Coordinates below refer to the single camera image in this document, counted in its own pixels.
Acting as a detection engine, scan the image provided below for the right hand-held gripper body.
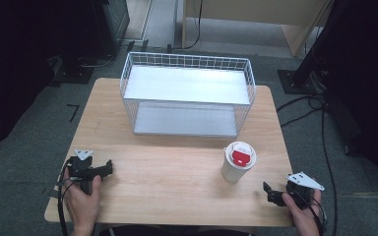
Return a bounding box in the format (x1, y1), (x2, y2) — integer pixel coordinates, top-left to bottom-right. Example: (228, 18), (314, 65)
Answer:
(284, 171), (326, 210)

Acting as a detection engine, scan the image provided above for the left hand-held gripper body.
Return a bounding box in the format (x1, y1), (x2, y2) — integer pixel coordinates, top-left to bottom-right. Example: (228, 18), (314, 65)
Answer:
(66, 148), (95, 197)

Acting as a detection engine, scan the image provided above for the white cup with red lid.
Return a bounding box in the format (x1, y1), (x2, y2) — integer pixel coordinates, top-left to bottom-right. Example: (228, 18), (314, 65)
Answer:
(220, 141), (258, 184)

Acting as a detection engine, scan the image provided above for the white wire two-tier rack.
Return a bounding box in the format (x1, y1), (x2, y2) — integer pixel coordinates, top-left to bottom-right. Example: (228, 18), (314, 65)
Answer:
(119, 51), (257, 139)

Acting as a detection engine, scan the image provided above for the person's right hand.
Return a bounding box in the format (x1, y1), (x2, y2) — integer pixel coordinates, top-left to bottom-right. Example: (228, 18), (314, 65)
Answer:
(281, 189), (323, 231)

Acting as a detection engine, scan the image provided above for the person's left hand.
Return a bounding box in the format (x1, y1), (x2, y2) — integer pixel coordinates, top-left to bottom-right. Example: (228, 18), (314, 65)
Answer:
(62, 168), (103, 232)

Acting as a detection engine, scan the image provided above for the black stand base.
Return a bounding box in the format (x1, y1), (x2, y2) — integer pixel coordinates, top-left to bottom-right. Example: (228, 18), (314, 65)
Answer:
(47, 54), (95, 86)

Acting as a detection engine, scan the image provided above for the person's dark lap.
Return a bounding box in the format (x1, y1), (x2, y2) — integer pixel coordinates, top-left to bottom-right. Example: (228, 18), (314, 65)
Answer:
(98, 224), (255, 236)

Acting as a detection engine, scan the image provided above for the black metal stand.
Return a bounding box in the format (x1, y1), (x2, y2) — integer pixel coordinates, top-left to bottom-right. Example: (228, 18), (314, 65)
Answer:
(277, 0), (344, 96)

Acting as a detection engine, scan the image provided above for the black cabinet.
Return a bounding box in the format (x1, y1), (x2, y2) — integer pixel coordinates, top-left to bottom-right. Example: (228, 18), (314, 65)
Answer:
(90, 0), (131, 58)

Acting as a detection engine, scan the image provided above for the light wooden furniture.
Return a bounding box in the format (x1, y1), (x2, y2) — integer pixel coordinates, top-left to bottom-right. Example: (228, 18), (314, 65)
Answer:
(181, 0), (335, 59)

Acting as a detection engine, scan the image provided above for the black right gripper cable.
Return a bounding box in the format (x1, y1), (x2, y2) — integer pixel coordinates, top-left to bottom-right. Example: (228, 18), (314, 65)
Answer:
(289, 189), (328, 236)

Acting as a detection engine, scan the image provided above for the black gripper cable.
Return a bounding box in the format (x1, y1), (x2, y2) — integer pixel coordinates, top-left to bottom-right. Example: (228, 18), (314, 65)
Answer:
(289, 189), (328, 236)
(56, 157), (80, 236)

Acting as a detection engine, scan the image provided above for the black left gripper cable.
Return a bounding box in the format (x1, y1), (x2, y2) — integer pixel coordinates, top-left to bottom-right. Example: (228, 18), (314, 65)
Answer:
(56, 157), (80, 236)

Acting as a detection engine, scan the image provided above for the black floor cable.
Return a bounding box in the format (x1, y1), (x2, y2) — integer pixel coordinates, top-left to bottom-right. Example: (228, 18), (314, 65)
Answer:
(276, 93), (340, 236)

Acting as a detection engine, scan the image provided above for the black hanging cable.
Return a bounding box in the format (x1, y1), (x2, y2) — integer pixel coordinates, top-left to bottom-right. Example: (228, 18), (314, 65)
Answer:
(166, 0), (205, 53)

